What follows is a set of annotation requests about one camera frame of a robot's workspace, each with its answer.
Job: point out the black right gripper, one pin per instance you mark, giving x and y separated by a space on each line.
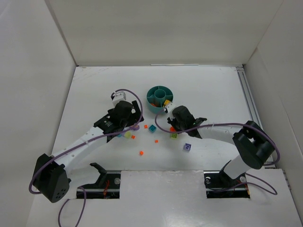
175 123

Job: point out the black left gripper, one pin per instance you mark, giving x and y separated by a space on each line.
136 113

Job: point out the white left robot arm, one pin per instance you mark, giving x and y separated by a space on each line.
54 175

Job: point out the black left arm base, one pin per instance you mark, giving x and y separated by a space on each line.
97 183

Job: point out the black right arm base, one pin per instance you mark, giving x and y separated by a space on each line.
219 185

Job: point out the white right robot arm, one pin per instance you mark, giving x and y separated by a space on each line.
224 132

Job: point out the purple butterfly lego piece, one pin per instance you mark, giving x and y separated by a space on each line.
135 128

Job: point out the pale green lego brick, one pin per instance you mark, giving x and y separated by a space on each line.
128 135

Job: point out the purple lego brick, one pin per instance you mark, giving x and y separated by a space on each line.
187 147

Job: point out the teal square lego brick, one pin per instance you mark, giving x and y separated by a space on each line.
152 128

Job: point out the teal round divided container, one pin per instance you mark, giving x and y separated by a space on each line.
158 95

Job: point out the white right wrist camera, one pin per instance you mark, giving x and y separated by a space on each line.
169 108

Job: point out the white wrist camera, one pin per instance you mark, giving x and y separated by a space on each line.
169 108
117 97

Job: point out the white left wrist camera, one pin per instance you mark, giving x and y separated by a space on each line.
117 97

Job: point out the aluminium rail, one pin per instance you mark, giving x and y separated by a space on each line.
252 108

